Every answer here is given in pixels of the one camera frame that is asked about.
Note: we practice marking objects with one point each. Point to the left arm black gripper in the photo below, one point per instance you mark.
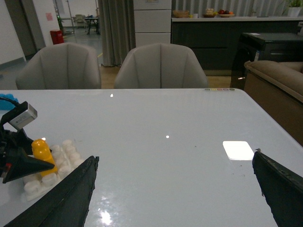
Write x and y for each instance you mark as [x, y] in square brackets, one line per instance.
[15, 151]

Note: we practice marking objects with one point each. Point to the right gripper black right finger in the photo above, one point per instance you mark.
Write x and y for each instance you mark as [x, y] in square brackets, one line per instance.
[282, 188]

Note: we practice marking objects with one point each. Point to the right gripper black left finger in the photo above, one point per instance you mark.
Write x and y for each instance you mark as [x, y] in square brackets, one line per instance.
[67, 204]

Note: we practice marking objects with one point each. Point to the yellow two-stud toy block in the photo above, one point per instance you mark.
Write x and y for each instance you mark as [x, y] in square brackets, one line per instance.
[42, 151]

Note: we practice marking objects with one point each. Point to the blue three-stud toy block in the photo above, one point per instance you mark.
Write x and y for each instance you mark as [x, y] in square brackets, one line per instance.
[6, 105]

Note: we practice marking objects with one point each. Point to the brown sofa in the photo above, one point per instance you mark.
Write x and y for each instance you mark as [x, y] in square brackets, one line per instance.
[278, 88]

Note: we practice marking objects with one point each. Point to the left grey armchair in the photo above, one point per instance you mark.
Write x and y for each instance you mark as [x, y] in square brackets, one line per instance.
[61, 66]

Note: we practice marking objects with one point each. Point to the grey armchair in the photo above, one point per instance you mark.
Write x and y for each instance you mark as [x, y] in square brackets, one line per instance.
[161, 66]
[61, 66]

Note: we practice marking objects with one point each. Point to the black box appliance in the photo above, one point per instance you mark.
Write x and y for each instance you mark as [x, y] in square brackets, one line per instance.
[277, 47]

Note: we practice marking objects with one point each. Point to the dark kitchen counter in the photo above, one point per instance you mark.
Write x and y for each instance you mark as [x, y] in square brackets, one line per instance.
[214, 40]

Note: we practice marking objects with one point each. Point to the right grey armchair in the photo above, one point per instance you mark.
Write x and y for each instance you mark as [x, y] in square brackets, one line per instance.
[161, 66]

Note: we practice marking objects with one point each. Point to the grey curtain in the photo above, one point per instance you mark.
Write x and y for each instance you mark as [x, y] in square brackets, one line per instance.
[116, 22]

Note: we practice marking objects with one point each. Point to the potted plant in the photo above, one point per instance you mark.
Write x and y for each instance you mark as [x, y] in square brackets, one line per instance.
[292, 8]

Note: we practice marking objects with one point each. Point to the fruit bowl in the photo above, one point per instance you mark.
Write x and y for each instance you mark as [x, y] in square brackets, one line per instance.
[225, 13]

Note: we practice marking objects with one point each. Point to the white drawer cabinet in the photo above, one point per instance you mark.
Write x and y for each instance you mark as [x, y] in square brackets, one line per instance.
[152, 21]

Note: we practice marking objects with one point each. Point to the wicker basket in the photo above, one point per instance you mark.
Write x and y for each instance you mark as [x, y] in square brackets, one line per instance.
[180, 13]

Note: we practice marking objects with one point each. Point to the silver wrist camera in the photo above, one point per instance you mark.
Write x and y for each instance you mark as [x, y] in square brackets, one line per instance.
[22, 115]

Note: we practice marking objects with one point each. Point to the white studded base plate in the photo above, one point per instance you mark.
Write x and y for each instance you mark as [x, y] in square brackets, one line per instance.
[65, 158]

